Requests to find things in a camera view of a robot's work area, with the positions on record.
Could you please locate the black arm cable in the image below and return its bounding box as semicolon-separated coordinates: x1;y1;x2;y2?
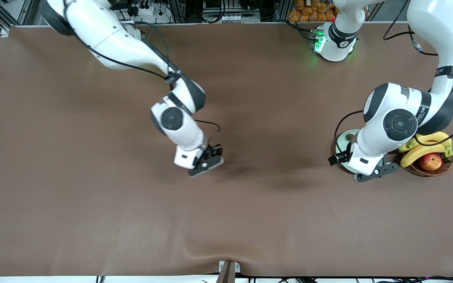
63;0;221;146
334;0;453;156

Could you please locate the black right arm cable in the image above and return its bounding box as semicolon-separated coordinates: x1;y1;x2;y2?
63;0;221;146

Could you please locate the red apple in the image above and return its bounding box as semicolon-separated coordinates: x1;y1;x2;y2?
418;153;443;171

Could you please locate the pale green round plate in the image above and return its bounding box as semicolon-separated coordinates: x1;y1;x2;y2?
335;129;363;174

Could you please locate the large yellow banana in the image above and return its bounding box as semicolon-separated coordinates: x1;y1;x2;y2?
400;142;447;168
398;131;453;153

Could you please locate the orange bread pile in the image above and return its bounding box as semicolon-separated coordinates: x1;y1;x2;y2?
288;0;339;22

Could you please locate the white power strip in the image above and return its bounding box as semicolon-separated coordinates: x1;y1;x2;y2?
130;2;164;16

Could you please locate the black equipment rack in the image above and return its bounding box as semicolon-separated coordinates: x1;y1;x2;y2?
171;0;286;23

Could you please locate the brown table mat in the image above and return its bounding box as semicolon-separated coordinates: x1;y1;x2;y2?
0;22;453;277

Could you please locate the metal table clamp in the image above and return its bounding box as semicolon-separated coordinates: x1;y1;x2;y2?
215;260;241;283

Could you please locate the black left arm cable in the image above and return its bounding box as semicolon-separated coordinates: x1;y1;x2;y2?
334;0;453;156

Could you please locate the brown wicker basket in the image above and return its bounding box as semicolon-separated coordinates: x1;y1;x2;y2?
401;155;453;176

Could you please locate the aluminium frame rail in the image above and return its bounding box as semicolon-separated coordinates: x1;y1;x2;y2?
0;0;34;38

